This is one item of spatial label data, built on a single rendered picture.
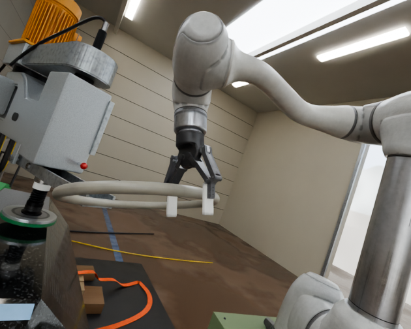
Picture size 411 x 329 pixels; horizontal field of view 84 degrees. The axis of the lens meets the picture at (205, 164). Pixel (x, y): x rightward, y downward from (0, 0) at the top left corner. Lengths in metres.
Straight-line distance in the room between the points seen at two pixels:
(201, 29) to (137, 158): 5.95
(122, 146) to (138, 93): 1.43
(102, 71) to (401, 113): 1.11
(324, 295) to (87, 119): 1.16
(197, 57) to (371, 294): 0.63
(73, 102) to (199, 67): 0.80
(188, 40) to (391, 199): 0.56
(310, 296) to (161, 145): 5.95
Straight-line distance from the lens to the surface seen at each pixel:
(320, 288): 0.84
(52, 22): 1.92
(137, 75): 6.50
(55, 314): 0.95
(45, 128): 1.18
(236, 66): 0.53
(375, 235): 0.68
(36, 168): 1.28
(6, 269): 1.03
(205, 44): 0.47
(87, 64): 1.21
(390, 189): 0.68
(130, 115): 6.30
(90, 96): 1.23
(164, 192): 0.53
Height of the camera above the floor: 1.32
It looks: 3 degrees up
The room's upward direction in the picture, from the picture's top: 20 degrees clockwise
